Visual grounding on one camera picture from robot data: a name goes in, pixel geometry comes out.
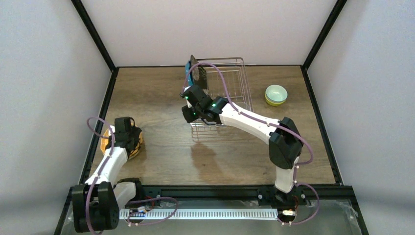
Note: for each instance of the yellow green bowl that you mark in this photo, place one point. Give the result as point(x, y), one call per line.
point(275, 99)

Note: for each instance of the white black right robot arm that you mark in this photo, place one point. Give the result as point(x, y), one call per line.
point(281, 136)

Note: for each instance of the pale green glass bowl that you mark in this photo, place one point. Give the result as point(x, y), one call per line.
point(276, 89)

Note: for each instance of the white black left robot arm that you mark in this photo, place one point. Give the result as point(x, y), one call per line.
point(96, 202)

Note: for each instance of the white slotted cable duct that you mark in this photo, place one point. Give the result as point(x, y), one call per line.
point(189, 214)

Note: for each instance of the orange polka dot plate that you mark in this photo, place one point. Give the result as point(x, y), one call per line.
point(132, 145)

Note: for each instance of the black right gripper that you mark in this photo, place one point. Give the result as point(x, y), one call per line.
point(197, 89)

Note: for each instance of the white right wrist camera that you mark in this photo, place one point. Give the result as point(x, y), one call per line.
point(188, 104)

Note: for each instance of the blue polka dot plate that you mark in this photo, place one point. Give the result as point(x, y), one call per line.
point(188, 73)

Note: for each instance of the black aluminium frame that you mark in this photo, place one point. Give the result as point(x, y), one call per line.
point(333, 191)

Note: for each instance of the black floral square plate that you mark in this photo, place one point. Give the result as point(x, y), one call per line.
point(198, 75)

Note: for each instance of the metal wire dish rack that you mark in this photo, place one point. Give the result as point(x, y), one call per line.
point(235, 76)

